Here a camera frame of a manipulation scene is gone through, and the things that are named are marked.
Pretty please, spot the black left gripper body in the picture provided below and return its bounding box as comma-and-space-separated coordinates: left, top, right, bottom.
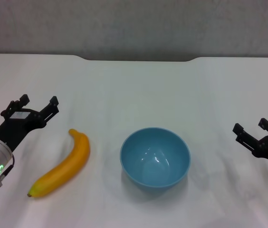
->
0, 108, 47, 152

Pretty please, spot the yellow banana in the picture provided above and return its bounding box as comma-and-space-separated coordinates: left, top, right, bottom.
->
27, 128, 91, 198

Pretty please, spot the blue plastic bowl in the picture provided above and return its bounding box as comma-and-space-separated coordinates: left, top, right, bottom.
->
120, 127, 191, 190

